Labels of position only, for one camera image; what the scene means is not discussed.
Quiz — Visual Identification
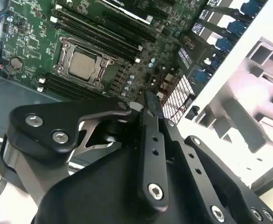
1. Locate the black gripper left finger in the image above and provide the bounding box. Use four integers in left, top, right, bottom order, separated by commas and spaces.
0, 92, 171, 212

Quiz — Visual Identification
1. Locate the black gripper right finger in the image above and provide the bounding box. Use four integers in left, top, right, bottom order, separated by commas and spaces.
160, 119, 273, 224

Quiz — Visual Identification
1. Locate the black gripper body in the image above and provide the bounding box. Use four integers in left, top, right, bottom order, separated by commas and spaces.
31, 142, 273, 224

